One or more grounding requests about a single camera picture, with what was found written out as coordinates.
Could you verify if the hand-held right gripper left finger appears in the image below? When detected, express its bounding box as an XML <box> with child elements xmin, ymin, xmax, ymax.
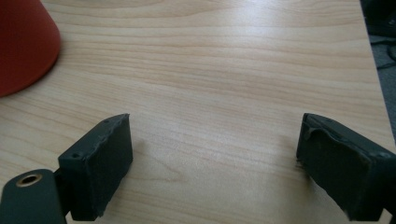
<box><xmin>54</xmin><ymin>113</ymin><xmax>134</xmax><ymax>222</ymax></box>

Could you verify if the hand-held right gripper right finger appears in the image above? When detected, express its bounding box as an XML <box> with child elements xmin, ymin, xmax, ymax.
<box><xmin>295</xmin><ymin>112</ymin><xmax>396</xmax><ymax>222</ymax></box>

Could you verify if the red conical cup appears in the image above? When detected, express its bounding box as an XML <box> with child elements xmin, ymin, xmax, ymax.
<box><xmin>0</xmin><ymin>0</ymin><xmax>62</xmax><ymax>98</ymax></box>

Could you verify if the dark equipment on floor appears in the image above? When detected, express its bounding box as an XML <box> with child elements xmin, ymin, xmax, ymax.
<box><xmin>360</xmin><ymin>0</ymin><xmax>396</xmax><ymax>38</ymax></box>

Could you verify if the black cable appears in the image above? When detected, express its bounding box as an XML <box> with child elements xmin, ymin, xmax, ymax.
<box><xmin>369</xmin><ymin>37</ymin><xmax>396</xmax><ymax>70</ymax></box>

